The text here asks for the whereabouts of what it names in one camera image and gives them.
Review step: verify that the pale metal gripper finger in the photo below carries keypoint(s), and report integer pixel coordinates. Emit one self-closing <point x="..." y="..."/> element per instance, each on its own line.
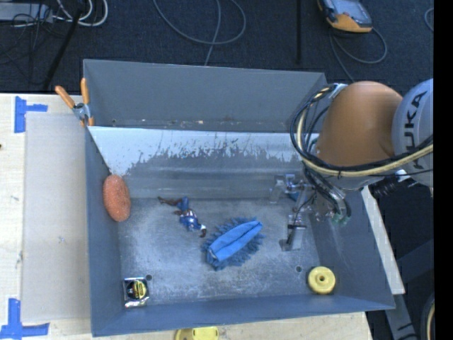
<point x="296" y="233"/>
<point x="287" y="187"/>

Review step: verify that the yellow round disc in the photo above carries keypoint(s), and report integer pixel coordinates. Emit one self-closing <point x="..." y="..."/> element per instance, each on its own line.
<point x="321" y="279"/>

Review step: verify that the blue microfibre duster mitt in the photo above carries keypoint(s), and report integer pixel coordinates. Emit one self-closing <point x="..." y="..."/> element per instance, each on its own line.
<point x="233" y="241"/>

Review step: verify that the blue toy action figure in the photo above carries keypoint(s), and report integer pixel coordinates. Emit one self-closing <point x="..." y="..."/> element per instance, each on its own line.
<point x="187" y="216"/>

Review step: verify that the grey metal bin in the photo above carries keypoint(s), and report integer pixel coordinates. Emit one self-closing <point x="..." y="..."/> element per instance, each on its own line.
<point x="170" y="260"/>

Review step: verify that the copper scouring pad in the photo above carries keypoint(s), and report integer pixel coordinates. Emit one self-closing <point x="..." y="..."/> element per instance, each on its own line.
<point x="116" y="197"/>

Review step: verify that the black cylinder on white bracket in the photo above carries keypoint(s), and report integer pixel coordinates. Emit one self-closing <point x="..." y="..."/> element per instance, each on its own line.
<point x="385" y="187"/>

